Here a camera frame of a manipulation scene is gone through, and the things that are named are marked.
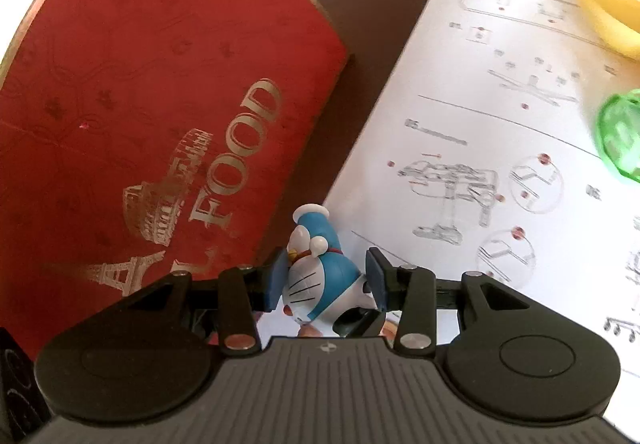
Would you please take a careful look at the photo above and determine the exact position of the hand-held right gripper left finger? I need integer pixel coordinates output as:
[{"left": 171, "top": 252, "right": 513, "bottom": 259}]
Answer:
[{"left": 120, "top": 248, "right": 291, "bottom": 358}]

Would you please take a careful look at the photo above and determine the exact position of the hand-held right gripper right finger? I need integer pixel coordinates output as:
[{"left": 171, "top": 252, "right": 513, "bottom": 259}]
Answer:
[{"left": 365, "top": 247, "right": 545, "bottom": 357}]

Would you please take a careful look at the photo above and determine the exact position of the blue cat figurine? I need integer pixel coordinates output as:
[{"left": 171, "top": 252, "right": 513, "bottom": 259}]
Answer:
[{"left": 281, "top": 204, "right": 383, "bottom": 325}]

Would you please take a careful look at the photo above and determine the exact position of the red gift box gold print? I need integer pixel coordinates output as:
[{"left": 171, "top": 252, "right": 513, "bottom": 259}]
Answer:
[{"left": 0, "top": 0, "right": 349, "bottom": 360}]

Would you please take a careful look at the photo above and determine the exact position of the white instruction sheet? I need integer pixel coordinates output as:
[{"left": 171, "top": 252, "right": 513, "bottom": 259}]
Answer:
[{"left": 255, "top": 0, "right": 640, "bottom": 392}]

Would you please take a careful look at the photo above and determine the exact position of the black patterned box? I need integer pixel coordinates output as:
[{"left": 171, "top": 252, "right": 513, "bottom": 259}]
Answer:
[{"left": 0, "top": 328, "right": 51, "bottom": 435}]

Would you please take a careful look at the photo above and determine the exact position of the green plastic toy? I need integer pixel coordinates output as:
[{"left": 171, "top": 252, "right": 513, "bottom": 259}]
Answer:
[{"left": 596, "top": 91, "right": 640, "bottom": 183}]

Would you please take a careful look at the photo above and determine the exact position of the yellow plastic bowl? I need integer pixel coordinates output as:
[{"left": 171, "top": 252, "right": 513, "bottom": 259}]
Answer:
[{"left": 570, "top": 0, "right": 640, "bottom": 60}]

